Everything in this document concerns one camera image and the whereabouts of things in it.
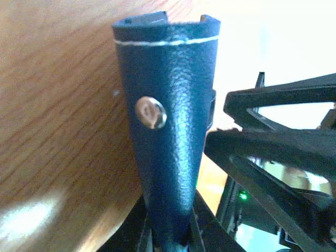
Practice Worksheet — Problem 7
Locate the blue leather card holder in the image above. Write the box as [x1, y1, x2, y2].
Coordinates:
[112, 12, 221, 251]

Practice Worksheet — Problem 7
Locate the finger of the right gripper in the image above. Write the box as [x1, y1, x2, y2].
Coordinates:
[223, 73, 335, 131]
[204, 129, 335, 251]

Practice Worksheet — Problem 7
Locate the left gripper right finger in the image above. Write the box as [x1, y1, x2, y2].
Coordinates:
[188, 192, 244, 252]

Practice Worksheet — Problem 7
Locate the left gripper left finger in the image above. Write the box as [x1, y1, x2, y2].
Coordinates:
[97, 196, 154, 252]

